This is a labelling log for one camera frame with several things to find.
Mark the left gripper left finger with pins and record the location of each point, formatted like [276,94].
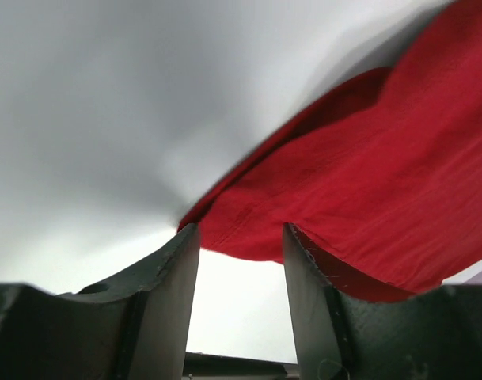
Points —
[131,325]

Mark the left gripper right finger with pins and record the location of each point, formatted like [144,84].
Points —
[348,325]

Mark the red t shirt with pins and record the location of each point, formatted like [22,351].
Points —
[384,172]

